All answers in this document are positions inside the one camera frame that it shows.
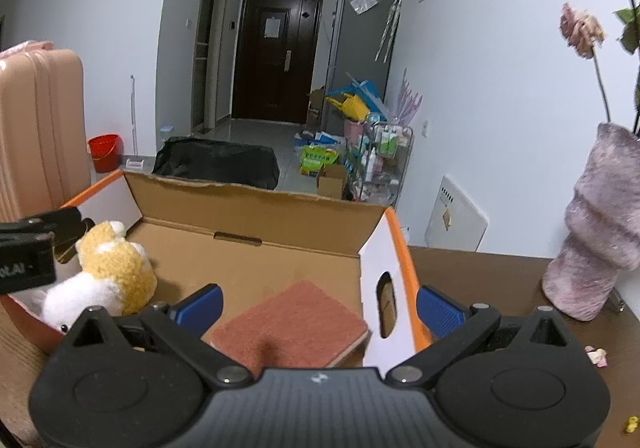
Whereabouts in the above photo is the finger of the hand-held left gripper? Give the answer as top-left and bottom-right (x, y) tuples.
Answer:
(0, 207), (84, 249)

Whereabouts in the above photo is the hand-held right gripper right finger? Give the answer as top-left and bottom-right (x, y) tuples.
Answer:
(385, 284), (582, 390)

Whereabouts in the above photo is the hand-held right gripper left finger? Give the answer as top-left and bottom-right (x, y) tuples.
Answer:
(62, 283), (252, 390)

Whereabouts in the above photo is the yellow and white plush toy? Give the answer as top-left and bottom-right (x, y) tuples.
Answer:
(40, 221), (158, 335)

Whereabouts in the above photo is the reddish scouring pad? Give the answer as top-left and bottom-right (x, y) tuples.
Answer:
(210, 279), (371, 372)

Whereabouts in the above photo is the orange and white cardboard box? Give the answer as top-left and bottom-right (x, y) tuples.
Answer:
(0, 168), (435, 370)

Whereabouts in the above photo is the red bucket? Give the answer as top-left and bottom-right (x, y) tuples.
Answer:
(88, 133), (122, 174)

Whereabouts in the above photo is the pink ribbed suitcase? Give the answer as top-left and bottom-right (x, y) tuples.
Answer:
(0, 41), (86, 225)

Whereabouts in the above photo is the black duffel bag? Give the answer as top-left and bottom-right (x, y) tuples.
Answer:
(151, 137), (281, 190)

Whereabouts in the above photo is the metal trolley cart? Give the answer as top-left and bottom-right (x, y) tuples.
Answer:
(349, 121), (415, 207)

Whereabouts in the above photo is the pink petal scrap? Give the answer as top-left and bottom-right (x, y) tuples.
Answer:
(584, 345), (609, 368)

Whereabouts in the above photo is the small brown cardboard box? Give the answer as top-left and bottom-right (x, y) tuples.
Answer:
(316, 163), (350, 201)

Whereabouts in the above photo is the fuzzy pink vase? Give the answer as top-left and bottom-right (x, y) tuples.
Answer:
(541, 123), (640, 322)

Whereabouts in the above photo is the green printed package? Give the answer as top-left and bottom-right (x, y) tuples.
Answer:
(299, 144), (341, 178)

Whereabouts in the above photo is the yellow watering can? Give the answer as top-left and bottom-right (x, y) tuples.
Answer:
(325, 95), (371, 122)

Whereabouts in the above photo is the open side doorway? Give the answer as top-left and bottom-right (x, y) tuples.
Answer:
(191, 0), (231, 135)

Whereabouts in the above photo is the open brown cardboard carton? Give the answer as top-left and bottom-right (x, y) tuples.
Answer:
(306, 87), (326, 129)

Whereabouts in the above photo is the blue plastic rack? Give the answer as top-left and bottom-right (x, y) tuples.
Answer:
(327, 77), (387, 120)

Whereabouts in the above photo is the dark brown entrance door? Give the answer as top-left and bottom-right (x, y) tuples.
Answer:
(231, 0), (325, 125)

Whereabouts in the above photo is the grey refrigerator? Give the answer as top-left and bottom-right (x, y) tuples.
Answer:
(322, 0), (401, 129)

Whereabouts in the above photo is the clear folded umbrella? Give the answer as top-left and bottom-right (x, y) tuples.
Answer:
(374, 0), (403, 64)

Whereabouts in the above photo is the dried pink flower bouquet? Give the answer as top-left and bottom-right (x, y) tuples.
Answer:
(558, 0), (640, 137)

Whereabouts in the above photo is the white wall box cover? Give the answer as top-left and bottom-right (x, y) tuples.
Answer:
(423, 173), (490, 253)

